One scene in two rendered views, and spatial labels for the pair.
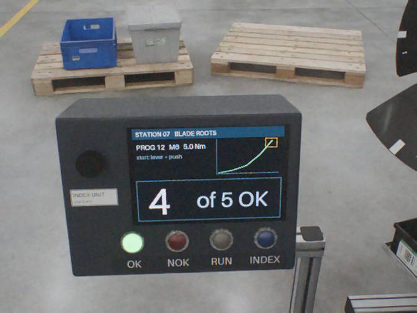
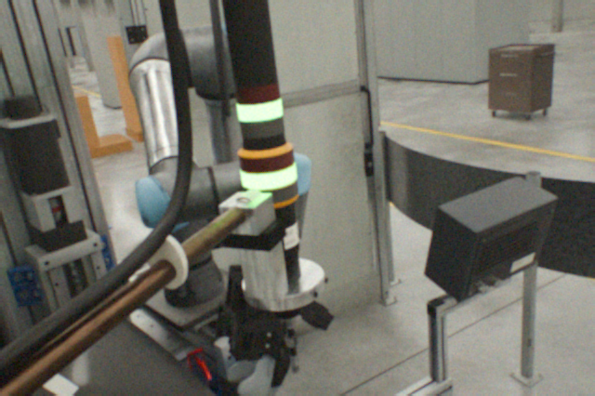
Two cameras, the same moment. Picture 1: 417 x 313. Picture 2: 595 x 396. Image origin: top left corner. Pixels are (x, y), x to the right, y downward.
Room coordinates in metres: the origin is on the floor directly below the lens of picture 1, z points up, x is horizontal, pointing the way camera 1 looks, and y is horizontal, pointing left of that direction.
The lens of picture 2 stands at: (1.22, -0.81, 1.68)
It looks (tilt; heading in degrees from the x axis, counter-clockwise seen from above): 19 degrees down; 153
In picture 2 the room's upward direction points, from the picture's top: 7 degrees counter-clockwise
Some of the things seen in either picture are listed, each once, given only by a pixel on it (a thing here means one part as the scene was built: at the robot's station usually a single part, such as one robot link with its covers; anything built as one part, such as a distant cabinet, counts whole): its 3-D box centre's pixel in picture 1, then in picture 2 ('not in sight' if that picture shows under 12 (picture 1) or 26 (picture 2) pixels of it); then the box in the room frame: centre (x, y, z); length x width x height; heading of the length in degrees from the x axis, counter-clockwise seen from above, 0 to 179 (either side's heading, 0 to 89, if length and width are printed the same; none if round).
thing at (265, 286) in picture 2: not in sight; (272, 242); (0.86, -0.66, 1.50); 0.09 x 0.07 x 0.10; 128
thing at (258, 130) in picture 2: not in sight; (261, 125); (0.85, -0.65, 1.60); 0.03 x 0.03 x 0.01
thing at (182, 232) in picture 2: not in sight; (186, 230); (0.04, -0.53, 1.20); 0.13 x 0.12 x 0.14; 77
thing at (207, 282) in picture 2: not in sight; (191, 272); (0.04, -0.54, 1.09); 0.15 x 0.15 x 0.10
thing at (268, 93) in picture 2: not in sight; (257, 91); (0.85, -0.65, 1.62); 0.03 x 0.03 x 0.01
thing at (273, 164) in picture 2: not in sight; (266, 157); (0.85, -0.65, 1.57); 0.04 x 0.04 x 0.01
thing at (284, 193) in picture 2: not in sight; (271, 188); (0.85, -0.65, 1.54); 0.04 x 0.04 x 0.01
